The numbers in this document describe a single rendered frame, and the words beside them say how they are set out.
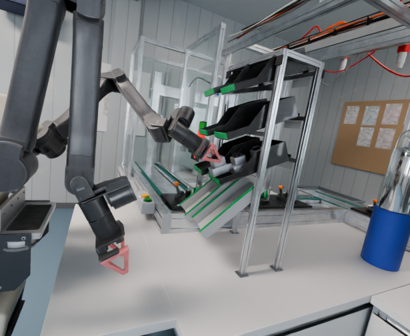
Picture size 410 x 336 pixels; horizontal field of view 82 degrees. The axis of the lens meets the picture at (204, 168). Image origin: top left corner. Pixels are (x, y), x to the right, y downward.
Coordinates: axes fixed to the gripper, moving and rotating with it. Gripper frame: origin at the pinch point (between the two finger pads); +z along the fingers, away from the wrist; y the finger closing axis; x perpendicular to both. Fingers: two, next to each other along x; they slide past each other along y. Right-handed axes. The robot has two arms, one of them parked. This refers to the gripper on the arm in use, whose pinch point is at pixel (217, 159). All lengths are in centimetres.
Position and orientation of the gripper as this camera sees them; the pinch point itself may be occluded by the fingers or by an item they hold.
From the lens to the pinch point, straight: 84.4
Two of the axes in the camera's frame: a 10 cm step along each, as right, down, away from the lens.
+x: -5.5, 8.3, -0.3
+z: 7.6, 5.2, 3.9
